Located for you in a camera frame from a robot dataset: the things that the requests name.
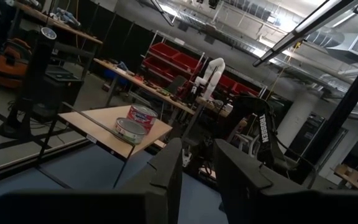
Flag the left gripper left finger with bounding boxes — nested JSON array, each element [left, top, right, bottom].
[[0, 138, 184, 224]]

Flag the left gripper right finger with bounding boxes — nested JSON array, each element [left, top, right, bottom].
[[214, 138, 358, 224]]

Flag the cardboard box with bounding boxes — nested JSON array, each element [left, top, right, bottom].
[[334, 163, 358, 184]]

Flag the black computer case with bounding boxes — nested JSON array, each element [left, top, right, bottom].
[[32, 65, 84, 122]]

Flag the wooden workbench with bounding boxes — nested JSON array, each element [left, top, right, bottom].
[[12, 0, 104, 46], [93, 58, 229, 118]]

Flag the black tower fan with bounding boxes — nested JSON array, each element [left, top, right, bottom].
[[0, 27, 58, 139]]

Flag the rack with red bins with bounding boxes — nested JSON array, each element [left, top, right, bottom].
[[141, 30, 269, 97]]

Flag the orange shop vacuum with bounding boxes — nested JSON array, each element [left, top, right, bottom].
[[0, 37, 32, 90]]

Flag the white ceiling air unit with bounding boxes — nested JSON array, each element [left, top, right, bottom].
[[325, 32, 358, 62]]

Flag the long LED light bar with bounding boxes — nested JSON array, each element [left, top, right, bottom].
[[252, 0, 358, 68]]

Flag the wooden shelf black metal frame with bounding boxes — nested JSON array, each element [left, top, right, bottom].
[[35, 101, 174, 190]]

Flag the yellow hanging cable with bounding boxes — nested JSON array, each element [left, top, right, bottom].
[[267, 40, 303, 99]]

